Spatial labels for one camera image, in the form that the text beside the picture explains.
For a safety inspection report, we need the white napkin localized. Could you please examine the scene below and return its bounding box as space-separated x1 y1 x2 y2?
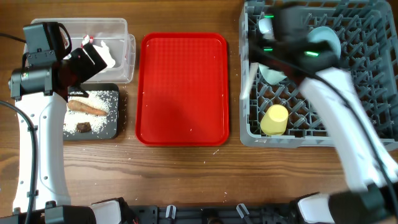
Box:
93 40 116 73

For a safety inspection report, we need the red snack wrapper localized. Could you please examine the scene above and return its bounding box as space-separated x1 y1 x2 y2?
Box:
81 35 94 47

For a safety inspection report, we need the brown carrot-like food piece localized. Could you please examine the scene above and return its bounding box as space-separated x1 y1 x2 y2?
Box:
67 100 108 116

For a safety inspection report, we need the white rice pile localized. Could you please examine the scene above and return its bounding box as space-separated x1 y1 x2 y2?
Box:
63 90 119 140

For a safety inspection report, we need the brown food scrap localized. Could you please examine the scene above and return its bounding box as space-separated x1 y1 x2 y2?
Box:
76 122 91 133

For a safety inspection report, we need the white plastic spoon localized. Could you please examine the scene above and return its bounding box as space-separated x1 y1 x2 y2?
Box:
239 62 259 100

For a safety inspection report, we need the small light blue bowl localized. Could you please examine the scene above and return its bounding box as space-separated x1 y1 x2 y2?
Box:
258 17 274 40

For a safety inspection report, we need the green bowl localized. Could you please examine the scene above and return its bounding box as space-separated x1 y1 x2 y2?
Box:
259 64 287 85

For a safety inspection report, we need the yellow plastic cup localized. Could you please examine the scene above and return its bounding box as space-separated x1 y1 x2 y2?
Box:
260 105 289 136

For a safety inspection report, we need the large light blue plate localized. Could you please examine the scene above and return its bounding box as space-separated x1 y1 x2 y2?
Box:
307 26 341 59

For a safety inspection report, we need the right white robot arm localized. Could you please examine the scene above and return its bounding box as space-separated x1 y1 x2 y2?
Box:
249 2 397 223

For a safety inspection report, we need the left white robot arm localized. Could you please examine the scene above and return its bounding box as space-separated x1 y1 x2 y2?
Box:
1 22 137 223

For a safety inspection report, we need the grey dishwasher rack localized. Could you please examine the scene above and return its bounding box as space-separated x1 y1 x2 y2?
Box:
239 1 397 151

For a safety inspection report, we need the clear plastic bin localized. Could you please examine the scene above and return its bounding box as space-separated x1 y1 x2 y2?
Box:
32 17 136 83

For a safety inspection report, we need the black tray bin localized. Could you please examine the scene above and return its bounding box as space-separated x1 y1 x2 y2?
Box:
63 83 119 141

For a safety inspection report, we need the red serving tray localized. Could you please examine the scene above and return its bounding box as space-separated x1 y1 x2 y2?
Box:
135 32 229 146

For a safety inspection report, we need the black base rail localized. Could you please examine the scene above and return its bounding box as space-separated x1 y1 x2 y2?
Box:
71 203 348 224

